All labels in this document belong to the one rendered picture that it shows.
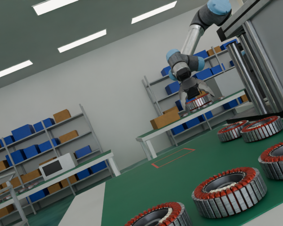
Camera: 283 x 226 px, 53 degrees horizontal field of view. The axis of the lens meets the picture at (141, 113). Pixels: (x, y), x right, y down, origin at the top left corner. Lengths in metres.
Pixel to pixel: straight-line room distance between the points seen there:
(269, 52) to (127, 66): 7.11
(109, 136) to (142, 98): 1.37
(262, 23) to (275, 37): 0.06
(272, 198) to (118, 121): 7.30
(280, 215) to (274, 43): 0.58
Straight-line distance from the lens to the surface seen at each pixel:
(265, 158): 0.51
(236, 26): 0.98
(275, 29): 0.87
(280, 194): 0.46
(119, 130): 7.67
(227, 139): 0.96
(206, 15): 1.69
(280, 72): 0.92
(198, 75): 7.65
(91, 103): 7.73
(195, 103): 1.15
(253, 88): 1.10
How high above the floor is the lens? 0.92
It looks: 2 degrees up
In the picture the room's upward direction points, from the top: 25 degrees counter-clockwise
